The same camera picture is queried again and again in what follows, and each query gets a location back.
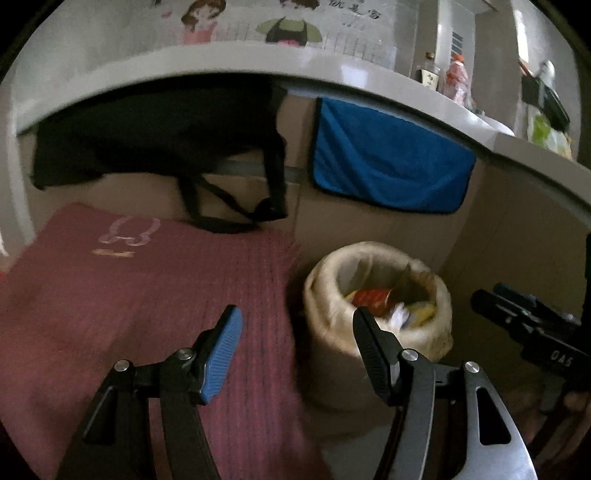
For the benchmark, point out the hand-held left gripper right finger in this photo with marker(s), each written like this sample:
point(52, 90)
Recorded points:
point(371, 350)

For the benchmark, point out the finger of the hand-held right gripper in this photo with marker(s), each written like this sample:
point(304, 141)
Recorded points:
point(517, 295)
point(494, 307)

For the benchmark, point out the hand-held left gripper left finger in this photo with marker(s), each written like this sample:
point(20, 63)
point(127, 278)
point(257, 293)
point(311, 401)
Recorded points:
point(224, 355)

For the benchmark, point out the white tissue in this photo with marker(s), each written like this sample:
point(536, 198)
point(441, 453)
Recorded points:
point(398, 318)

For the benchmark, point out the white bin with plastic liner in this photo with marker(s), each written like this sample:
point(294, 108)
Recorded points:
point(332, 369)

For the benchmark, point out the gold wrapper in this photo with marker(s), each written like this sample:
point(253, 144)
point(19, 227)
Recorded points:
point(422, 314)

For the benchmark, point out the person's right hand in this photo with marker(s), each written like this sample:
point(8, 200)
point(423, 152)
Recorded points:
point(577, 404)

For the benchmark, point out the red plaid cloth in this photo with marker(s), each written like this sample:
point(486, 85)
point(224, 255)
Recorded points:
point(115, 300)

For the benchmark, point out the green and white bag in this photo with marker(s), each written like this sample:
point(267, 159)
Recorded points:
point(547, 134)

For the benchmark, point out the blue towel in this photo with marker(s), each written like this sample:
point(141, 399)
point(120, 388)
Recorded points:
point(388, 157)

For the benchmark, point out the red label plastic bottle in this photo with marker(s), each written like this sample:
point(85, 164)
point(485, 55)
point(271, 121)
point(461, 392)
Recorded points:
point(457, 81)

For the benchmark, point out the white plastic object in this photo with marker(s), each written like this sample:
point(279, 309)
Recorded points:
point(548, 69)

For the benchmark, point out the dark sauce bottle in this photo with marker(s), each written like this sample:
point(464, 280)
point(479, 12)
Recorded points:
point(429, 78)

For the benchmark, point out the black bag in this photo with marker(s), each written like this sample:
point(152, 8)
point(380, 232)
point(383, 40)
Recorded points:
point(138, 134)

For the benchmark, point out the white ventilation grille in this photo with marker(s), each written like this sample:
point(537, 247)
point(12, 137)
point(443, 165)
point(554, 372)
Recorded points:
point(457, 44)

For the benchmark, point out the grey kitchen counter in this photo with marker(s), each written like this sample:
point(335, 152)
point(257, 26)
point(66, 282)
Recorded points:
point(207, 57)

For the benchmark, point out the black wall rack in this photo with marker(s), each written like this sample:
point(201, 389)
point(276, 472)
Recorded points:
point(535, 90)

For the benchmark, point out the cartoon wall sticker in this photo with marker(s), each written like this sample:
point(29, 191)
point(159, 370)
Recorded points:
point(286, 27)

